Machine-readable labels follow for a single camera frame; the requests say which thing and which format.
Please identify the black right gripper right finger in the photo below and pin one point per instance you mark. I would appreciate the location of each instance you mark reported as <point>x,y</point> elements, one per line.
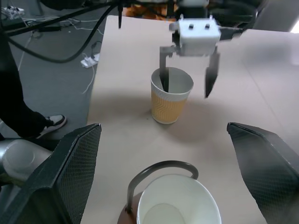
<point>271,172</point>

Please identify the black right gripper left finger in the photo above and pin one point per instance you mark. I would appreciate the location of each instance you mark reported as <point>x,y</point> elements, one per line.
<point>58,182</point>

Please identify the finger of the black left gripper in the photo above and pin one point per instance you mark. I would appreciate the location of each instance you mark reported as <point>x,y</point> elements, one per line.
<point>211,77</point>
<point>164,70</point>

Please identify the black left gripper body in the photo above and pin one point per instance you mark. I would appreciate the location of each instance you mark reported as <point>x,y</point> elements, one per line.
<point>176,40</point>

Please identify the yellow ripple paper cup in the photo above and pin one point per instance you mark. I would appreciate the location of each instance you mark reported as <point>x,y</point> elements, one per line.
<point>167,109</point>

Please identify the white paper cup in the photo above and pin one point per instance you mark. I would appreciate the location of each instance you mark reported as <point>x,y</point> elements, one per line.
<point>177,205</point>

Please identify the orange object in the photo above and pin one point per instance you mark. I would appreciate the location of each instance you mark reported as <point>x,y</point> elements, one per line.
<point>147,11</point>

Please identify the silver robot body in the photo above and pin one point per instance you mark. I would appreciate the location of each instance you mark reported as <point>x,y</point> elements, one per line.
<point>21,158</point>

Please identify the black and white sneaker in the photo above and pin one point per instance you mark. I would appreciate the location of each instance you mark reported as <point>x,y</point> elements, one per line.
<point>53,122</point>

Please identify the person's leg black trousers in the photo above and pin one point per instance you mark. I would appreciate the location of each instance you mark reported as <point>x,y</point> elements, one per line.
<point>14,105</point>

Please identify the black stand bar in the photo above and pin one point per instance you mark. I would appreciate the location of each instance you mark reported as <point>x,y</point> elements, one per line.
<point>46,19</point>

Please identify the white power strip with plugs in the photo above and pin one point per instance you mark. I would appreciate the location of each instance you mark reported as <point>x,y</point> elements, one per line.
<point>12,11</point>

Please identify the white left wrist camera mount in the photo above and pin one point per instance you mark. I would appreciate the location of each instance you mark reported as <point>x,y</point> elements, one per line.
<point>198,37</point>

